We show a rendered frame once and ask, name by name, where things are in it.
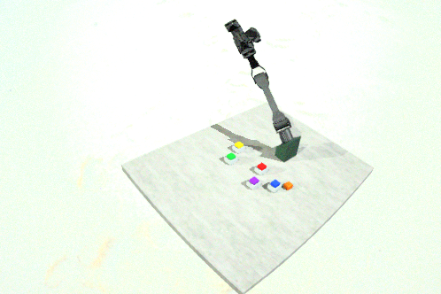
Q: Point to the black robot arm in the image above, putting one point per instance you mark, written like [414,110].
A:
[261,79]

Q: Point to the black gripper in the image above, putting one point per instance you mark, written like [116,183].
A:
[246,49]

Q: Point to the blue button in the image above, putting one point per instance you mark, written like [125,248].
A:
[274,186]

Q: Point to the small orange block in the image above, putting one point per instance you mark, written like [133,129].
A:
[287,186]

